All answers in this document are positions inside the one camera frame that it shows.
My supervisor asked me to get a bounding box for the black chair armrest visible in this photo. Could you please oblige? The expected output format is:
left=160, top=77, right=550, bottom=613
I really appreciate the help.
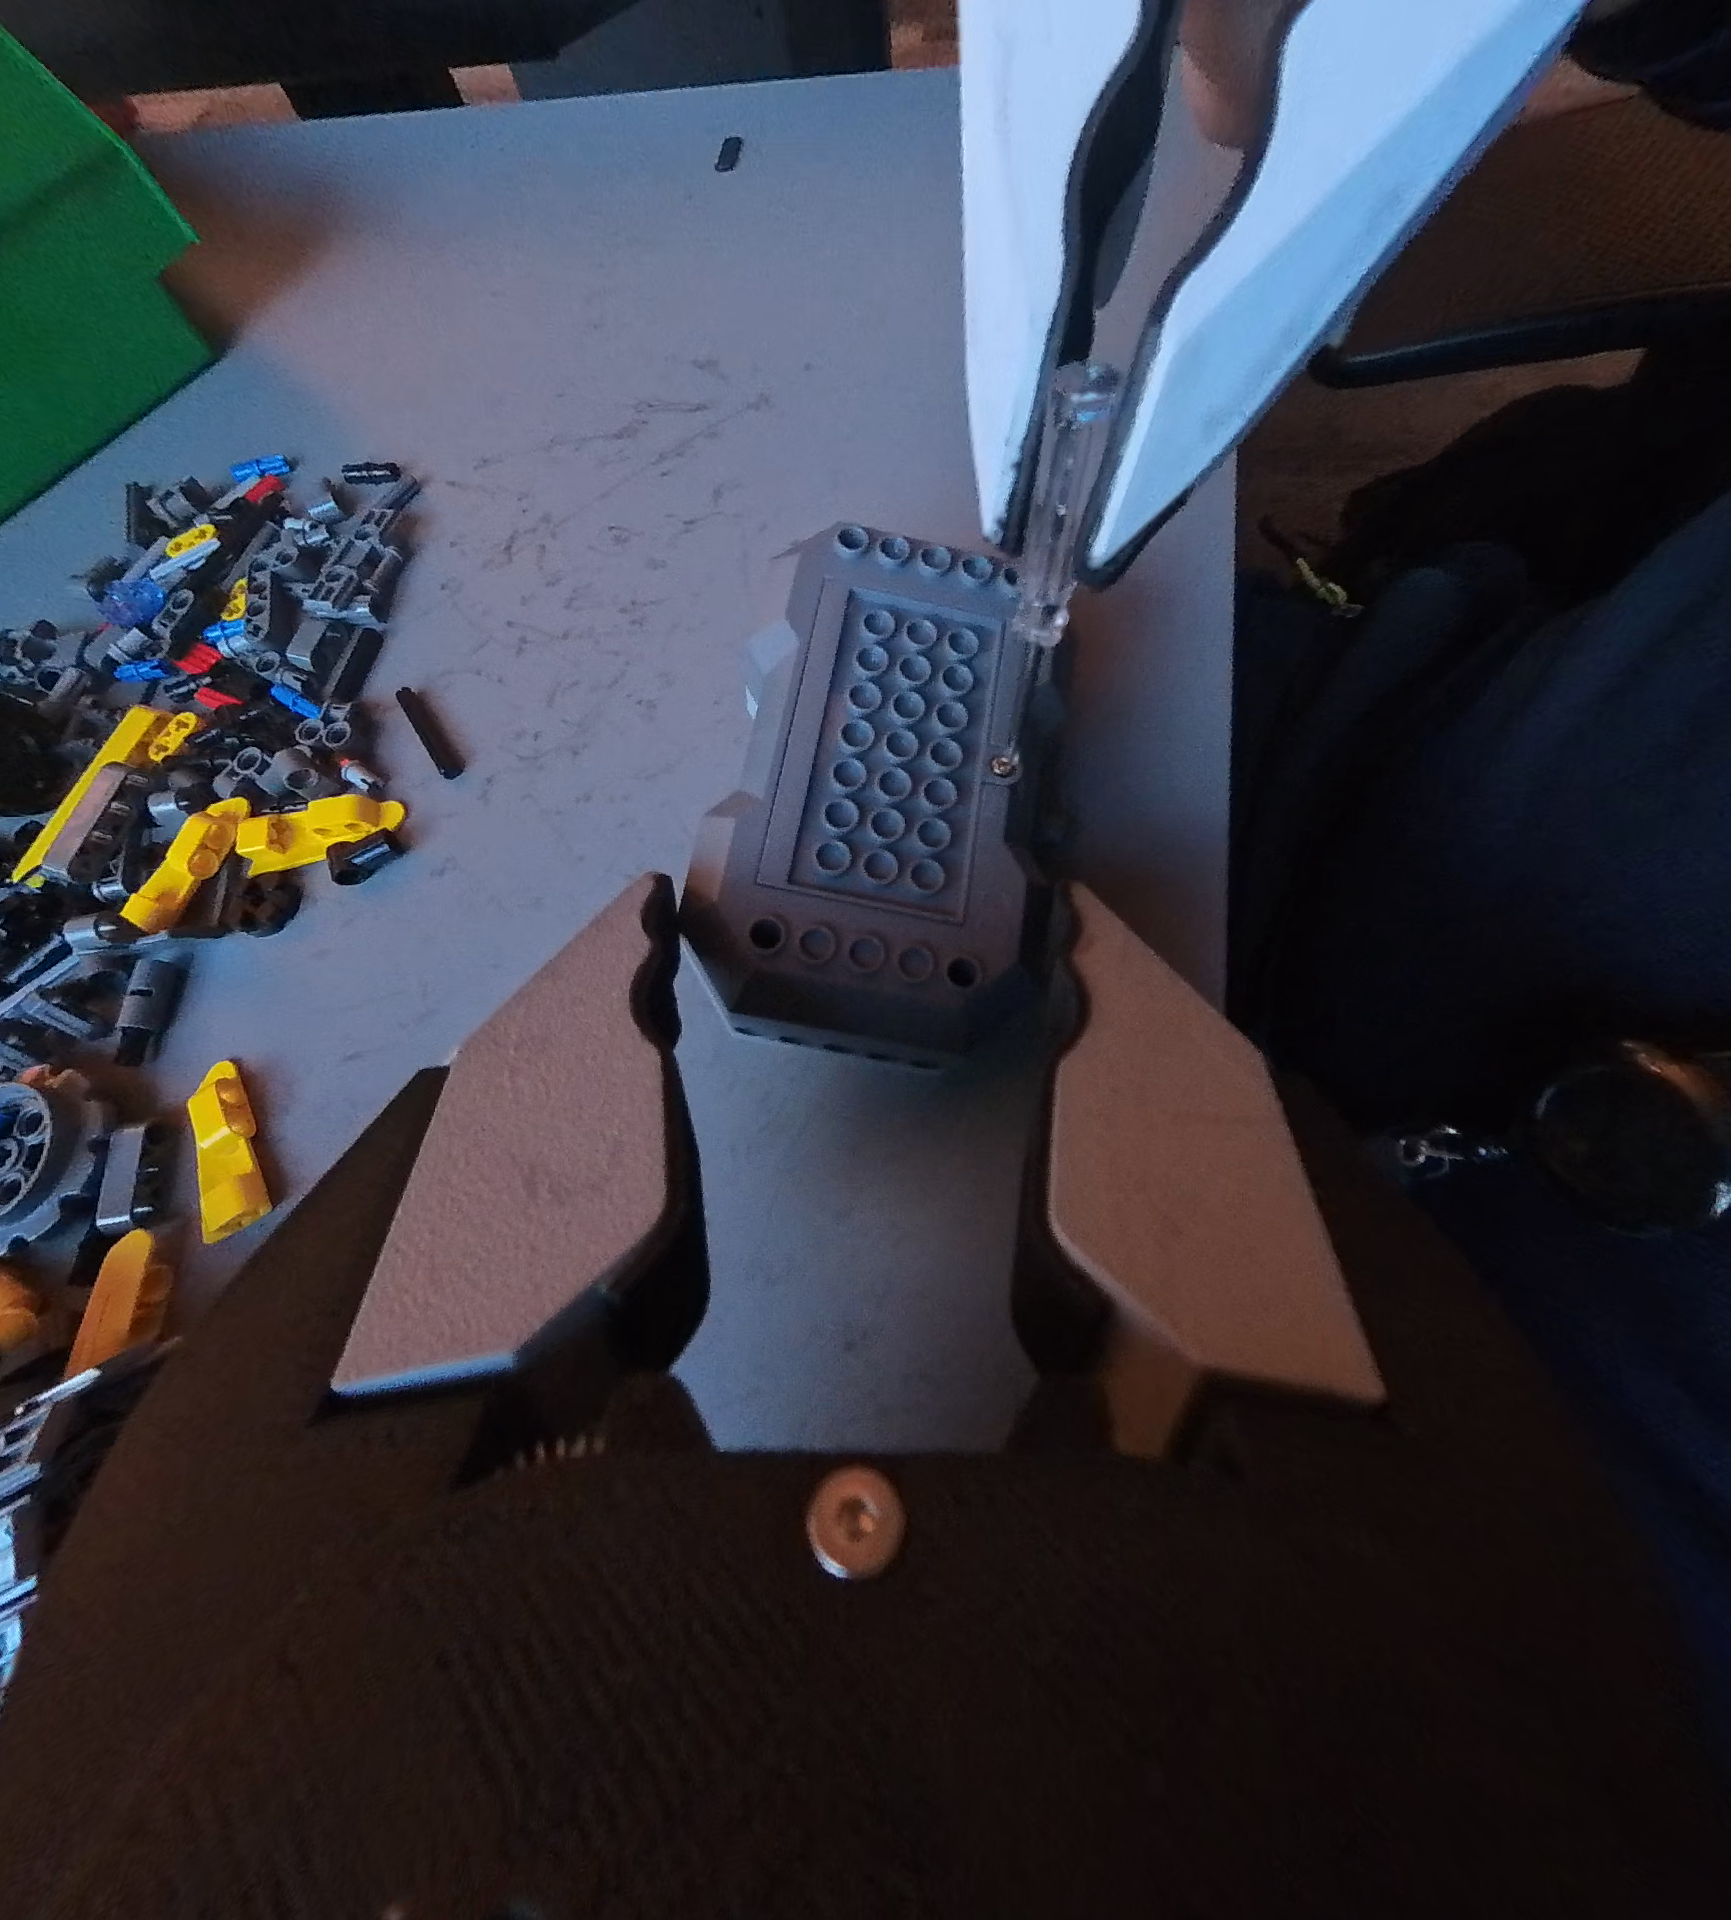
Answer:
left=1315, top=90, right=1731, bottom=397

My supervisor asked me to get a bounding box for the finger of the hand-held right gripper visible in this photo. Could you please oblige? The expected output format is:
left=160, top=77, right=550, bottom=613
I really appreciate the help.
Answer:
left=1080, top=0, right=1593, bottom=591
left=960, top=0, right=1182, bottom=555

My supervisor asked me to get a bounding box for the short yellow curved piece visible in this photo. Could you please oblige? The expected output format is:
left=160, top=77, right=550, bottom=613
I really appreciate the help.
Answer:
left=190, top=1060, right=274, bottom=1245

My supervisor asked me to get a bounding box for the black round badge reel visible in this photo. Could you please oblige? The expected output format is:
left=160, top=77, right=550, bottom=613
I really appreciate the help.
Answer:
left=1531, top=1038, right=1731, bottom=1241

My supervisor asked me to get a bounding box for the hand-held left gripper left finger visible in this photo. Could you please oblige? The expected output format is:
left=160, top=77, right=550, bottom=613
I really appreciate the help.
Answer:
left=328, top=874, right=718, bottom=1404

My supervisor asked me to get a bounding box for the clear-handled screwdriver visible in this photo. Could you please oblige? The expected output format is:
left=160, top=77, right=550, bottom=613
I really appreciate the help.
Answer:
left=992, top=356, right=1126, bottom=774

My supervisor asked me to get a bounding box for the pile of small brick pieces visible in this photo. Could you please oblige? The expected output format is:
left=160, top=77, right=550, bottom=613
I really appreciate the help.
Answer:
left=0, top=450, right=424, bottom=1082

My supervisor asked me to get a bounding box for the long yellow panel piece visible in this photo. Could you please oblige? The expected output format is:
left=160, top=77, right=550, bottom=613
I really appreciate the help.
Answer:
left=62, top=1231, right=178, bottom=1382

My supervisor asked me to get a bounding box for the green plastic bin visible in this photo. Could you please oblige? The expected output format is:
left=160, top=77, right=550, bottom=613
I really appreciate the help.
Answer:
left=0, top=0, right=214, bottom=595

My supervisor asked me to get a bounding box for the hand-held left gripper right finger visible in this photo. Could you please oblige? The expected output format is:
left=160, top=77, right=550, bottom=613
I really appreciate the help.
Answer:
left=1012, top=877, right=1391, bottom=1460

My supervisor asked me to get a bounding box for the grey studded battery box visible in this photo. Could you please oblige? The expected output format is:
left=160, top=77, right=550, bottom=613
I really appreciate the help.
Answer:
left=682, top=522, right=1070, bottom=1071

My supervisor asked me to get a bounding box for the black cloth with zip pull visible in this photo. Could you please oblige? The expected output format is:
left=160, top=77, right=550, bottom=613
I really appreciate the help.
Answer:
left=1231, top=383, right=1557, bottom=1082

